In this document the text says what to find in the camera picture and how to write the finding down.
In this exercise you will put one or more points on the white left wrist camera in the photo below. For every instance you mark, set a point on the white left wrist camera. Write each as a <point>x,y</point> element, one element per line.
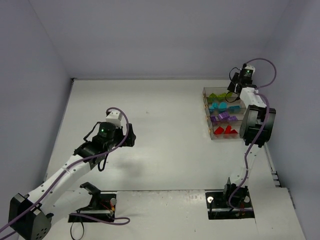
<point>114,117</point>

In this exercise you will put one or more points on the green rounded lego brick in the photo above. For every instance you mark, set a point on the green rounded lego brick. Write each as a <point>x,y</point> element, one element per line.
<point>211,99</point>

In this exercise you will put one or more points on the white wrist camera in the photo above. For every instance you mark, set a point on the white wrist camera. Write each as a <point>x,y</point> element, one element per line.
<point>249,69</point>
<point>114,117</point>

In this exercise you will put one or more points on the green lego in bin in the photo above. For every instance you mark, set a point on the green lego in bin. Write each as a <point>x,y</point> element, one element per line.
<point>212,96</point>

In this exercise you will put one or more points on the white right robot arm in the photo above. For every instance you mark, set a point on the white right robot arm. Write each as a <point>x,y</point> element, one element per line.
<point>255,130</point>

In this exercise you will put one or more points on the teal lego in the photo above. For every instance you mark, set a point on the teal lego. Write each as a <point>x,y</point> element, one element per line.
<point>211,109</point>

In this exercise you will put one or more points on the teal rounded lego brick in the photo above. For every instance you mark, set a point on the teal rounded lego brick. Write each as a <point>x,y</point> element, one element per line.
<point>223,106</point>

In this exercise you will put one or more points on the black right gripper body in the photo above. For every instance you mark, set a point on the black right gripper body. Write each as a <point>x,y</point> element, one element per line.
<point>233,86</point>

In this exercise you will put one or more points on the small teal lego cube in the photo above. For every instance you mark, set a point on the small teal lego cube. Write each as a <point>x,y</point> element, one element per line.
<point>215,105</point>

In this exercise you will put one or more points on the purple orange studded lego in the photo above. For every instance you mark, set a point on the purple orange studded lego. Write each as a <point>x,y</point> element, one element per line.
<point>223,116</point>

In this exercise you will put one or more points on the red rounded lego brick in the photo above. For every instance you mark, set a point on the red rounded lego brick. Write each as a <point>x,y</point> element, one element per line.
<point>219,131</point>

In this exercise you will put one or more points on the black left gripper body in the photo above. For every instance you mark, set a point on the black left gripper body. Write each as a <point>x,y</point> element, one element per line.
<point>129,136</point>

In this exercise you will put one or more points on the teal lego base brick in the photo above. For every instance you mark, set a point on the teal lego base brick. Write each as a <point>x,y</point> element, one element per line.
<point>236,109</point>

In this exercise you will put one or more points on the small red lego brick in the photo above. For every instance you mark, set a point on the small red lego brick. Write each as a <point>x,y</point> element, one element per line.
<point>233,131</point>

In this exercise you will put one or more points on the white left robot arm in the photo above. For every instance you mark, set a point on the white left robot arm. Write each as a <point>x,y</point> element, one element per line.
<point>32,215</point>

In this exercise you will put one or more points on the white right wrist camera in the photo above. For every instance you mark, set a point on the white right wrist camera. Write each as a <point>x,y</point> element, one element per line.
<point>249,69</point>

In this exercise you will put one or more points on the small green lego cube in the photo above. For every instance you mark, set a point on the small green lego cube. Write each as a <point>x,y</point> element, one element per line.
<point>228,95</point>

